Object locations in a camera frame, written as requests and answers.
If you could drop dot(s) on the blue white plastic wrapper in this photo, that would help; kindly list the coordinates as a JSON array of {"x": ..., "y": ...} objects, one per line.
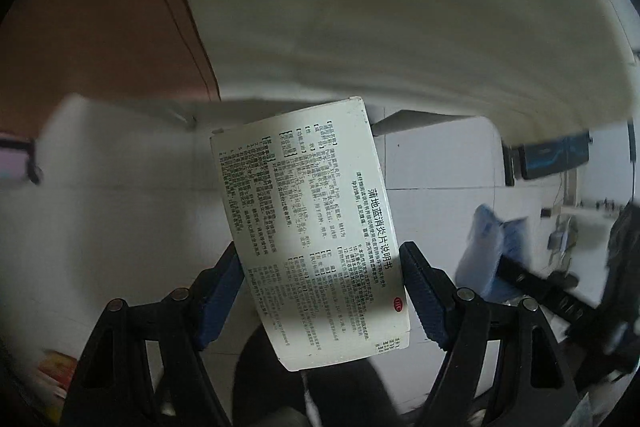
[{"x": 491, "y": 239}]

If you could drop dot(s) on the white printed leaflet box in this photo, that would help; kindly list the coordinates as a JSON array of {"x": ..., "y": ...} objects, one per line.
[{"x": 309, "y": 216}]

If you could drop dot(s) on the left black trouser leg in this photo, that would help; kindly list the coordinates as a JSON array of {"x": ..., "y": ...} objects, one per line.
[{"x": 264, "y": 392}]

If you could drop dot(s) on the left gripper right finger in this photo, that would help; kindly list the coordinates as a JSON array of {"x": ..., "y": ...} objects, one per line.
[{"x": 532, "y": 384}]

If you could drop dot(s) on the right white table leg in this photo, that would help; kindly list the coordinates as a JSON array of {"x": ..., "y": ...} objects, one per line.
[{"x": 406, "y": 119}]

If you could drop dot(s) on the left white table leg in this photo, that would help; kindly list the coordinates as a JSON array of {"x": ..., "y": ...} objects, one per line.
[{"x": 144, "y": 113}]

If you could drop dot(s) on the pink suitcase with wheels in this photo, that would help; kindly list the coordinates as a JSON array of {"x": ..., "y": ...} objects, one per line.
[{"x": 18, "y": 160}]

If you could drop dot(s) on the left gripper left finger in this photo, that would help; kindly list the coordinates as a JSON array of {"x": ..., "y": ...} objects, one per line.
[{"x": 142, "y": 365}]

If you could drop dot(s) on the white table leg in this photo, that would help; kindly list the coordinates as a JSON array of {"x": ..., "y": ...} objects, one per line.
[
  {"x": 144, "y": 113},
  {"x": 406, "y": 119}
]

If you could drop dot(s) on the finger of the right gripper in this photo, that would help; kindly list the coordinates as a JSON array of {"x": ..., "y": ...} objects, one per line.
[{"x": 513, "y": 280}]

